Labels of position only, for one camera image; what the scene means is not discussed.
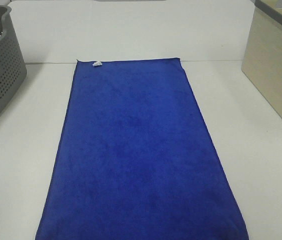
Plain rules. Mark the blue towel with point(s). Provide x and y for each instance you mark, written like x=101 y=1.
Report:
x=135 y=160

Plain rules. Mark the beige storage box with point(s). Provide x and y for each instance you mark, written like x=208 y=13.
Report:
x=262 y=62

